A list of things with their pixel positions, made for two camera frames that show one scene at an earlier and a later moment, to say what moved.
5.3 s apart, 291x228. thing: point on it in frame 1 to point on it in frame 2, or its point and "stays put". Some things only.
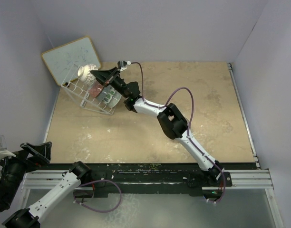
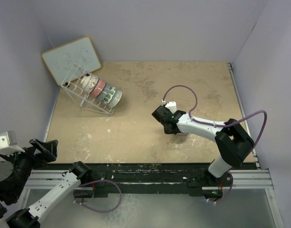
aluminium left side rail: x=52 y=116 stays put
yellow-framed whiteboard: x=64 y=61 stays put
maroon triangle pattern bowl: x=84 y=73 to x=88 y=83
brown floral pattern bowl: x=95 y=90 stays put
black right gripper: x=107 y=78 to x=168 y=132
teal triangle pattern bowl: x=115 y=99 stays put
